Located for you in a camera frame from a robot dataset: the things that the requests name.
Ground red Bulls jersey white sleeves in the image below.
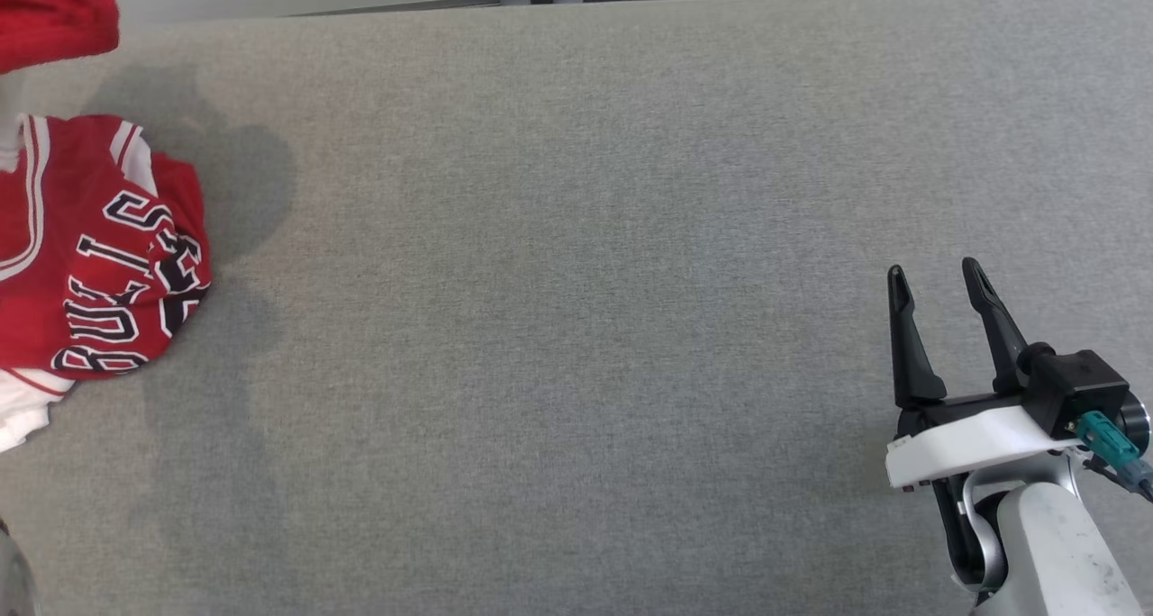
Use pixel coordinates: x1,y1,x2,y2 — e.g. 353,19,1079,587
0,114,213,455

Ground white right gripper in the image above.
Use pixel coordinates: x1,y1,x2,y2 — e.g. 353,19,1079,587
885,257,1082,583

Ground red shorts white stripes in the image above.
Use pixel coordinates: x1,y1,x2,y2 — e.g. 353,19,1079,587
0,0,121,75

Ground right black cable teal plug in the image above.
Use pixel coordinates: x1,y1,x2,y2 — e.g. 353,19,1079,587
1075,410,1153,502

